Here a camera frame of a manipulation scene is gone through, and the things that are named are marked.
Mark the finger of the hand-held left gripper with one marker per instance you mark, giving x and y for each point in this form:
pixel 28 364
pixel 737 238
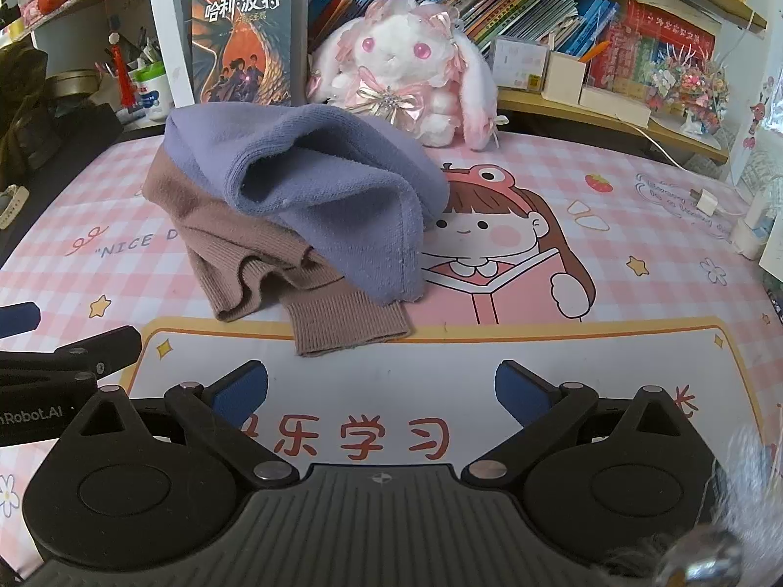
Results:
pixel 110 345
pixel 18 321

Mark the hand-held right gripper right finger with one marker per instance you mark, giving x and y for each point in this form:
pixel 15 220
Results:
pixel 520 388

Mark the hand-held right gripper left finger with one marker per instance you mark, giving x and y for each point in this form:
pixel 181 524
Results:
pixel 241 391

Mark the purple and brown sweater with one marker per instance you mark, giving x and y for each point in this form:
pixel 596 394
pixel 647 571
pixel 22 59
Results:
pixel 318 195

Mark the pink checked cartoon desk mat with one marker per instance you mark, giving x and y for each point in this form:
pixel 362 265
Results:
pixel 612 281

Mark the dark bag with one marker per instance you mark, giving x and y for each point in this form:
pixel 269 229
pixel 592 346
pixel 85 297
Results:
pixel 61 134

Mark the round gold tin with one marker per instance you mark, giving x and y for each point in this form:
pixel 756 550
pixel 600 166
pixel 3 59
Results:
pixel 72 84

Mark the grey fur pompom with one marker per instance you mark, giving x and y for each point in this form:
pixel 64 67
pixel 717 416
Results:
pixel 752 471

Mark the white charger plug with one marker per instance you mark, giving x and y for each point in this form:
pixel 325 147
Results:
pixel 708 202

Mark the wooden bookshelf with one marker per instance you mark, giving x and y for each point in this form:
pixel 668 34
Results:
pixel 550 107

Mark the white flat box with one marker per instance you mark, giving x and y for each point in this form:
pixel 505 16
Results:
pixel 615 107

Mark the beige pen holder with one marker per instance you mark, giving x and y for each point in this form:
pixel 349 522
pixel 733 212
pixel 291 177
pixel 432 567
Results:
pixel 564 76

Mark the small white boxes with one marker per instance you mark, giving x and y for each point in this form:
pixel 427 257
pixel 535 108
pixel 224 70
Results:
pixel 517 64

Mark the dragon cover book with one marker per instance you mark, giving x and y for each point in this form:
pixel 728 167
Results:
pixel 244 43

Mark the colourful flower bouquet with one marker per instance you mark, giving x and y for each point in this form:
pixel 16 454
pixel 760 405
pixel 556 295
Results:
pixel 688 85

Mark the white pink plush bunny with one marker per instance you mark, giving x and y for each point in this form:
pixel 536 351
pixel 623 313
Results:
pixel 391 55

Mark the row of colourful books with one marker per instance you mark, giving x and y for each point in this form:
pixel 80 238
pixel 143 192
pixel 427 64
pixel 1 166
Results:
pixel 489 6

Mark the red book set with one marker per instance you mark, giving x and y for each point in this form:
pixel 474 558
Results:
pixel 667 30

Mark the cartoon wall sticker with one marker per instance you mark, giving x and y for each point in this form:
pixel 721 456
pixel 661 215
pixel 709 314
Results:
pixel 757 116

